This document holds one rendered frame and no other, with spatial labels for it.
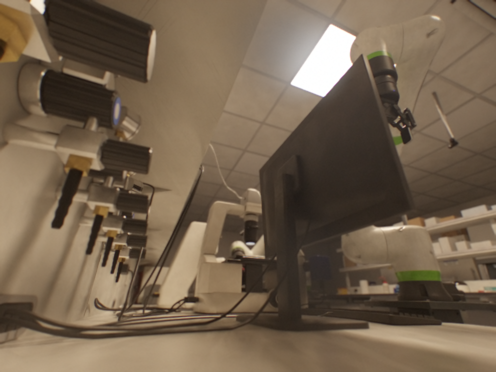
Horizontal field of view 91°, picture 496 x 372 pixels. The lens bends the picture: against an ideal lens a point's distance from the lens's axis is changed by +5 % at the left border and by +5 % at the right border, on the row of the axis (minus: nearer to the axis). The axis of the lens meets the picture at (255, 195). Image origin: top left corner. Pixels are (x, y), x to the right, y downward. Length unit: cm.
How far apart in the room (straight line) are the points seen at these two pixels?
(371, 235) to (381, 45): 58
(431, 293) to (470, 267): 474
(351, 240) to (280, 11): 173
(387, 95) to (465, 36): 209
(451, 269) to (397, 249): 487
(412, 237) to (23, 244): 96
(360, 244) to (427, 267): 20
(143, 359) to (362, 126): 49
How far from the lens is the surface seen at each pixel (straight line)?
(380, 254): 95
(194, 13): 52
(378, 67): 77
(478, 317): 393
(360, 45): 84
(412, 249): 97
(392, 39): 86
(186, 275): 158
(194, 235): 162
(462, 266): 574
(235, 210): 111
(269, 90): 260
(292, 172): 62
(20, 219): 36
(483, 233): 567
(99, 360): 26
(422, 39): 88
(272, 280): 116
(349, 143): 54
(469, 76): 316
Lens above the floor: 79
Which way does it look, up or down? 24 degrees up
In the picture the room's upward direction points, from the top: 1 degrees clockwise
